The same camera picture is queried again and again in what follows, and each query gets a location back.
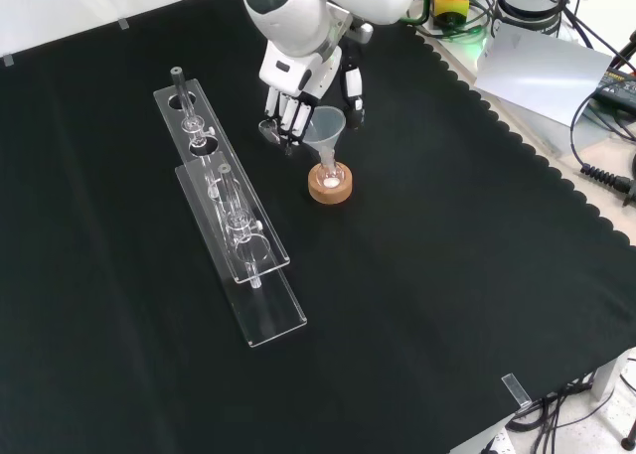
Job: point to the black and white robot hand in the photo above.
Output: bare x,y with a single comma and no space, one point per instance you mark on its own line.
290,71

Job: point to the translucent plastic funnel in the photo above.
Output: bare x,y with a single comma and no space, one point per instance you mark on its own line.
325,126

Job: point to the clear round-bottom flask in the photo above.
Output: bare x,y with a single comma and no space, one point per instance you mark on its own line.
331,175

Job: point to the clear acrylic funnel stand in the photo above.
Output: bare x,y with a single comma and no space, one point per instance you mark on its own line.
263,295

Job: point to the yellow stop button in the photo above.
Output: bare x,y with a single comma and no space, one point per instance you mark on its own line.
449,4

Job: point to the black cloth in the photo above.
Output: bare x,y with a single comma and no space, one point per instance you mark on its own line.
422,275

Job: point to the pale board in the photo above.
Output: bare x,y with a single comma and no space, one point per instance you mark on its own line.
541,71

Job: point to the black power adapter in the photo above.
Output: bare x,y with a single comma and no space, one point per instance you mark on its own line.
618,89

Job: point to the clear plastic clip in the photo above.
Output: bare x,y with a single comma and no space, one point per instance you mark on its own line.
517,391

